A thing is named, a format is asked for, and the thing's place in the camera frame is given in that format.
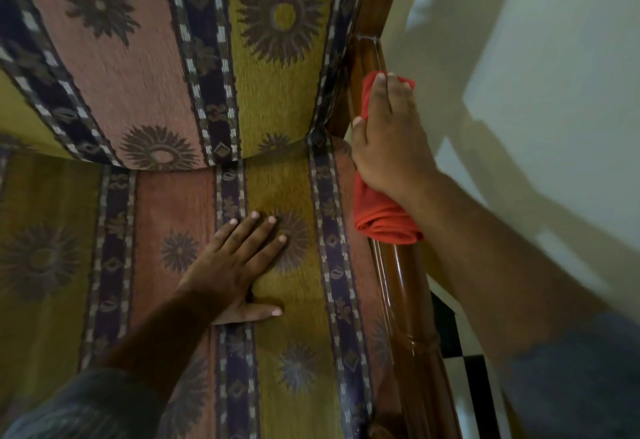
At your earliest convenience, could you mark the patterned sofa seat cushion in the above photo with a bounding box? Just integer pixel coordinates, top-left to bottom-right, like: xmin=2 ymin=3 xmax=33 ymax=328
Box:
xmin=0 ymin=135 xmax=403 ymax=439

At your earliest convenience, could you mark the patterned sofa back cushion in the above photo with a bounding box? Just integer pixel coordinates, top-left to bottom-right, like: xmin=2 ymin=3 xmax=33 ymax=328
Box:
xmin=0 ymin=0 xmax=372 ymax=172

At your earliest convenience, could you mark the brown wooden sofa armrest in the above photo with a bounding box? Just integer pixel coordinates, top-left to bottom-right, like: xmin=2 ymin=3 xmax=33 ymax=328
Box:
xmin=325 ymin=0 xmax=464 ymax=439

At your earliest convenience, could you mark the person's left hand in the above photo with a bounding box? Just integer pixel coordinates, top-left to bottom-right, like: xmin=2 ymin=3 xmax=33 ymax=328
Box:
xmin=176 ymin=211 xmax=289 ymax=326

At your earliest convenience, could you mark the person's right forearm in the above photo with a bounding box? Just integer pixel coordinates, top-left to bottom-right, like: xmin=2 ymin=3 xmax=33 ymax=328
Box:
xmin=397 ymin=168 xmax=623 ymax=372

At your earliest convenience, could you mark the person's left forearm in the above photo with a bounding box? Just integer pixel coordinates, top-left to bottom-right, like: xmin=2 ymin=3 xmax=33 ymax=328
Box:
xmin=99 ymin=288 xmax=221 ymax=407

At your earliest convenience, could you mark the red cleaning cloth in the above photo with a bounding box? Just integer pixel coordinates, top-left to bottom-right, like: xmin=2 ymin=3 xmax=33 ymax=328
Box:
xmin=353 ymin=72 xmax=425 ymax=246

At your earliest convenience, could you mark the person's right hand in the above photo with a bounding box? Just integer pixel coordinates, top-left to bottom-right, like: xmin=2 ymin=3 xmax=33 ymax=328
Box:
xmin=351 ymin=73 xmax=442 ymax=203

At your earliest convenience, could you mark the grey long sleeve shirt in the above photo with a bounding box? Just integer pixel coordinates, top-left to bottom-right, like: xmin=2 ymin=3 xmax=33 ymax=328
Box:
xmin=0 ymin=310 xmax=640 ymax=439

